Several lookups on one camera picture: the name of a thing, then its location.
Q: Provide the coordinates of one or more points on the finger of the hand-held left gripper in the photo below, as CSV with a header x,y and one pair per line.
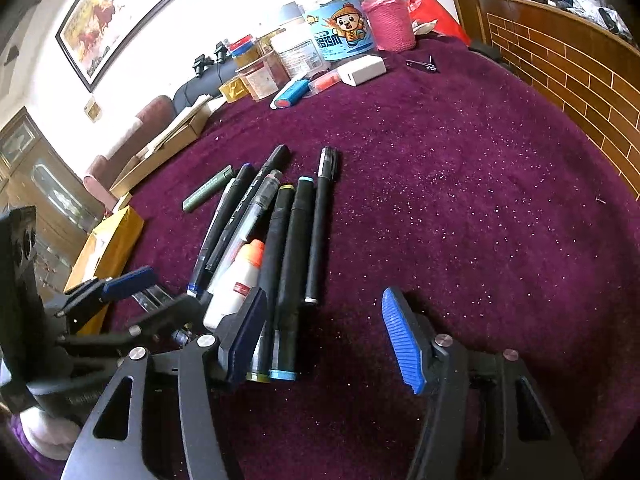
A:
x,y
175,315
127,282

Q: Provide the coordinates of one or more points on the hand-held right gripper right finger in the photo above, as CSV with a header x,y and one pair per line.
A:
x,y
402,340

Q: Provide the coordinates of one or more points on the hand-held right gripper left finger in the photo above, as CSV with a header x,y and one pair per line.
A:
x,y
245,340

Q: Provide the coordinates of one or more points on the transparent plastic pen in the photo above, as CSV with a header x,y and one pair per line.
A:
x,y
155,296

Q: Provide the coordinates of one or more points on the yellow box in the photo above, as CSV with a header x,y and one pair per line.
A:
x,y
115,240

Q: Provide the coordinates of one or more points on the white glue bottle orange cap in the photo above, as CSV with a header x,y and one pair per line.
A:
x,y
235,280

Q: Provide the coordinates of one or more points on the black marker blue end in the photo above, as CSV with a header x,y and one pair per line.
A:
x,y
295,260

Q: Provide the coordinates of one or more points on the green-capped black marker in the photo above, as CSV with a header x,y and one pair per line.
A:
x,y
275,250

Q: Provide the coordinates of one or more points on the black pen with blue tip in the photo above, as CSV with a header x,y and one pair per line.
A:
x,y
225,220

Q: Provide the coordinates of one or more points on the green pen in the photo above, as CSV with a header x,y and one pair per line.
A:
x,y
207,189

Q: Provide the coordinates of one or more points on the clear barrel pen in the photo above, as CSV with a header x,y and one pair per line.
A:
x,y
257,210

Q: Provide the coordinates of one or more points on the slim black gel pen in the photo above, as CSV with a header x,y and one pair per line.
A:
x,y
320,220

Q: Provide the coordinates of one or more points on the black marker with white print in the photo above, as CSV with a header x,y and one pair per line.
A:
x,y
260,180

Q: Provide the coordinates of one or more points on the cardboard box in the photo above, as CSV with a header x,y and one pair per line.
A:
x,y
150,160

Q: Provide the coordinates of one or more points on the wooden cabinet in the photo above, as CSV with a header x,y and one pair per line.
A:
x,y
45,180

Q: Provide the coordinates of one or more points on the pink brown armchair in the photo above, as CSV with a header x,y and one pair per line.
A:
x,y
150,110

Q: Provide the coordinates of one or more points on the black clamp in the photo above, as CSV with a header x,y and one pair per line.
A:
x,y
221,52
201,66

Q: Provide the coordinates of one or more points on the clear jar with reddish contents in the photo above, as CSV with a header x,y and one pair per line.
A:
x,y
260,77

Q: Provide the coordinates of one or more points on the blue and white lighter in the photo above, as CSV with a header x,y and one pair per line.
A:
x,y
292,94

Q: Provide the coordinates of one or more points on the yellow blue jar red lid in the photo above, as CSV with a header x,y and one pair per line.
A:
x,y
245,47

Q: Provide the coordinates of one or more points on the framed painting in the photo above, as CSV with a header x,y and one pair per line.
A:
x,y
100,15

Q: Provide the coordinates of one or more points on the orange small case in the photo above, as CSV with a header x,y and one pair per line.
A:
x,y
325,81

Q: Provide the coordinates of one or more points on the white charger box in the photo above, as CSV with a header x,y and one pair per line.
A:
x,y
360,70

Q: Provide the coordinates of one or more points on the metal nail clipper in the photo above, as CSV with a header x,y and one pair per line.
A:
x,y
420,64

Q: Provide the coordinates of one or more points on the white labelled jar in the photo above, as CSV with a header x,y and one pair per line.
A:
x,y
300,52

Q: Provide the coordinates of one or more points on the wooden brick pattern counter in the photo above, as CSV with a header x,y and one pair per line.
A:
x,y
560,70

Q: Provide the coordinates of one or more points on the jar with blue lid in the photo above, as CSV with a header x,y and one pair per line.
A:
x,y
290,12

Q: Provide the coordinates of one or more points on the pink bottle with knit sleeve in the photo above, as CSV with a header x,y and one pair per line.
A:
x,y
387,25

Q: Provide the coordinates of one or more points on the blue cartoon print jar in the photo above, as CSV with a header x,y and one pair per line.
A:
x,y
340,30

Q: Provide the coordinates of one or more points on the red bag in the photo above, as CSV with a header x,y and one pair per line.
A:
x,y
440,20

